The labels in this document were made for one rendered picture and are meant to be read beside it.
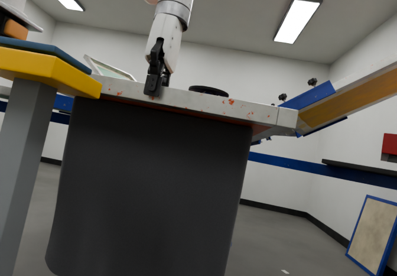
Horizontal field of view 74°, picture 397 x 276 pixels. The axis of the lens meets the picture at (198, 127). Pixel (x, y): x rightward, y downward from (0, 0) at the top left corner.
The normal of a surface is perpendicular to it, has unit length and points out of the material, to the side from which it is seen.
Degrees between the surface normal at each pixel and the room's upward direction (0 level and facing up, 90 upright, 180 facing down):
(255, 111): 90
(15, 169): 90
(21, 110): 90
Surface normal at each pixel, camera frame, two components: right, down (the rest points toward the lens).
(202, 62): -0.07, -0.10
